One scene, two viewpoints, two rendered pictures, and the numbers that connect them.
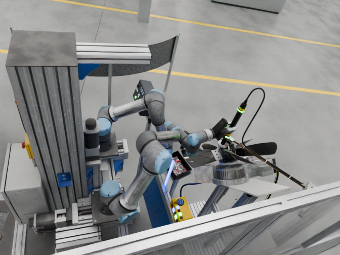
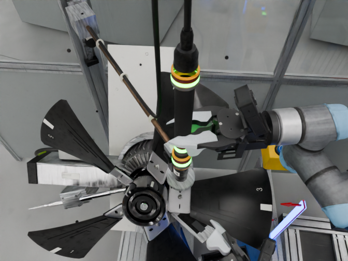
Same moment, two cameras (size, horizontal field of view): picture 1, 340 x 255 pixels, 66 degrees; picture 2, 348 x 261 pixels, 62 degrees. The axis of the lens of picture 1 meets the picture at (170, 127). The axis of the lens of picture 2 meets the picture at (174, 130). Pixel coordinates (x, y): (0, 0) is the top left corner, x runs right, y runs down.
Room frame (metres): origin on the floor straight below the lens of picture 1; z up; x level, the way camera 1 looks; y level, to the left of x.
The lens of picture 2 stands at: (1.56, -0.23, 1.97)
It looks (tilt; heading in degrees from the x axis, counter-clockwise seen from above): 55 degrees down; 214
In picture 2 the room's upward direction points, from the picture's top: straight up
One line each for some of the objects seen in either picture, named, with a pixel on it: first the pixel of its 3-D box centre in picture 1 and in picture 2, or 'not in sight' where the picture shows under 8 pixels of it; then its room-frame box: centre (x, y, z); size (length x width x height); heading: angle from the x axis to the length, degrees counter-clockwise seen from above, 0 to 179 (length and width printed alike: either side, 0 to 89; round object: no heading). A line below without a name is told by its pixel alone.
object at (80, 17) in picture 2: (312, 192); (82, 19); (1.01, -0.96, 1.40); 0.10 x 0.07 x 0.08; 65
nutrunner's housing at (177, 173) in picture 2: (232, 125); (182, 131); (1.28, -0.39, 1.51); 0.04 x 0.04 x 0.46
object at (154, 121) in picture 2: (266, 162); (123, 77); (1.15, -0.67, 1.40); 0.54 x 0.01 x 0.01; 65
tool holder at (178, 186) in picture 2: (225, 140); (178, 165); (1.27, -0.40, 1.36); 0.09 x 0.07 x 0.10; 65
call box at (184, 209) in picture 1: (180, 211); (276, 147); (0.84, -0.23, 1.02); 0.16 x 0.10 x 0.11; 30
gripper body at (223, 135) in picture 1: (216, 132); (242, 132); (1.20, -0.30, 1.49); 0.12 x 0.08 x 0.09; 130
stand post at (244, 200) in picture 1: (223, 225); not in sight; (1.06, -0.68, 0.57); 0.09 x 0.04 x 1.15; 120
